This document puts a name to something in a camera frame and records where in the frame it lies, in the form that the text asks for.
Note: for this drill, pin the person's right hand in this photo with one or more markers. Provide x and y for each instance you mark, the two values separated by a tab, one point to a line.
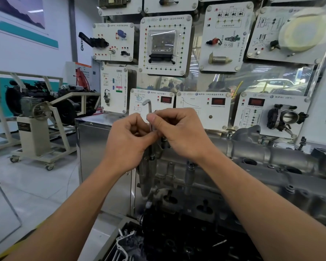
182	133

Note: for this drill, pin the person's left hand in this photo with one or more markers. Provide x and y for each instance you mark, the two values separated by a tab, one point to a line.
127	146

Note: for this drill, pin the silver hex key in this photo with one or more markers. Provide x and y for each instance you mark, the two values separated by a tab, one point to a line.
149	105

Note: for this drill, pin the grey metal engine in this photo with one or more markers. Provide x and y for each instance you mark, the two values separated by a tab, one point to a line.
260	171

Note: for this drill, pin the person's right forearm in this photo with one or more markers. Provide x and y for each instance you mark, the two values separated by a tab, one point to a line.
266	212

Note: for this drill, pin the person's left forearm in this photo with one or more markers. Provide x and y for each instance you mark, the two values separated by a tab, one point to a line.
65	220

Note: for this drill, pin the black engine on trolley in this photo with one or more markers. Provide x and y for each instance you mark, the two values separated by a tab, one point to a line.
65	108

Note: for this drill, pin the engine on beige stand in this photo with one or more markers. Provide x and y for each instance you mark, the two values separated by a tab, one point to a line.
35	141

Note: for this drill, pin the white sensor training panel board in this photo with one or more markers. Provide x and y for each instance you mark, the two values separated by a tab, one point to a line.
97	149

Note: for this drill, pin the white panel black lever sensor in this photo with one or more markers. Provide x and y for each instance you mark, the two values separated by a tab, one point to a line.
135	111

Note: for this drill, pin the white panel curve graph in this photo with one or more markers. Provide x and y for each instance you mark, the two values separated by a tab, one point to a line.
220	119

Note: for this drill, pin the white panel green red labels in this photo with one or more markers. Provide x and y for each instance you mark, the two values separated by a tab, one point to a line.
122	105

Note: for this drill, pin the white panel throttle body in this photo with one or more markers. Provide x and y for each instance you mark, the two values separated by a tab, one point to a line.
239	122

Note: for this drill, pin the white panel control module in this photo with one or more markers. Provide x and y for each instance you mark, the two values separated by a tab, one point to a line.
142	67

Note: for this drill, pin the red hoist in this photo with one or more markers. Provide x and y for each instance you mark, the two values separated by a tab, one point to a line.
82	77

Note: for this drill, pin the white panel brass filter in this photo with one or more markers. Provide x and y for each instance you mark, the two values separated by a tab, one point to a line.
233	65

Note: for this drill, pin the clear cased control module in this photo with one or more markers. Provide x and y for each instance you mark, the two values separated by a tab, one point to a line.
163	42

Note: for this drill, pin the small grey handwheel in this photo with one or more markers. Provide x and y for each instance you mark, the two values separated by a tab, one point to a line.
41	111

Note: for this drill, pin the black throttle body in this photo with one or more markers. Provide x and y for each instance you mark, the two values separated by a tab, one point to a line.
286	116

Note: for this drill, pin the black accelerator pedal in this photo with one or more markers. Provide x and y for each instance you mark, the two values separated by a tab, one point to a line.
95	42

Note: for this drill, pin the white panel grey probe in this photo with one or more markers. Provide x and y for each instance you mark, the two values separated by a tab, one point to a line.
152	6

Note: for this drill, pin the large whiteboard on stand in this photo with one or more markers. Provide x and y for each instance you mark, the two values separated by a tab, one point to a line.
320	114

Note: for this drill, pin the white panel yellow disc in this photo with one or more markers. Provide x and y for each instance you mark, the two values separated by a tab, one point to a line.
309	58

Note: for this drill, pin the yellow blue disc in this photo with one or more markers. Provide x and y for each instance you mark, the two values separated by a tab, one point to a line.
301	29

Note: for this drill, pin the grey wall cabinet orange strip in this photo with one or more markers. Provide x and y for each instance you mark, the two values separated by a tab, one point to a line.
69	73

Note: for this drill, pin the teal striped wall poster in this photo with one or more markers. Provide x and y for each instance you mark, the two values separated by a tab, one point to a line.
16	24

